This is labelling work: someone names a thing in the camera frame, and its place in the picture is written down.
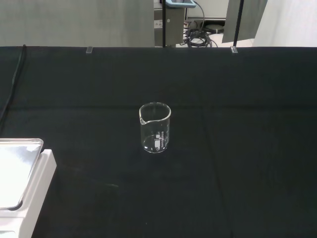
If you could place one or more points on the grey hanging panel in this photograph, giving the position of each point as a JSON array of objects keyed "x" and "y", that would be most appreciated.
[{"x": 250, "y": 19}]

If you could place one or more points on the clear plastic cloth clip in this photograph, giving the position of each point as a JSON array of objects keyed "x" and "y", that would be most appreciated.
[
  {"x": 89, "y": 49},
  {"x": 234, "y": 49}
]

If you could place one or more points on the black bench cloth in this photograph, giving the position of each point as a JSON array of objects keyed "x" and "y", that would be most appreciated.
[{"x": 235, "y": 148}]

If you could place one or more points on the white electronic balance steel pan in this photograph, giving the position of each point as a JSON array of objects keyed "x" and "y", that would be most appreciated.
[{"x": 17, "y": 173}]

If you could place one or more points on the grey metal cabinet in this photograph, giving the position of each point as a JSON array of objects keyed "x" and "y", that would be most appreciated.
[{"x": 173, "y": 22}]

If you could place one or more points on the black tripod pole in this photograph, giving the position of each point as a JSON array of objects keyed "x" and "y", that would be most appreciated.
[
  {"x": 164, "y": 24},
  {"x": 237, "y": 22}
]

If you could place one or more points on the blue-rimmed device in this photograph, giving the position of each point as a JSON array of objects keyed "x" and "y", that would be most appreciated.
[{"x": 180, "y": 2}]

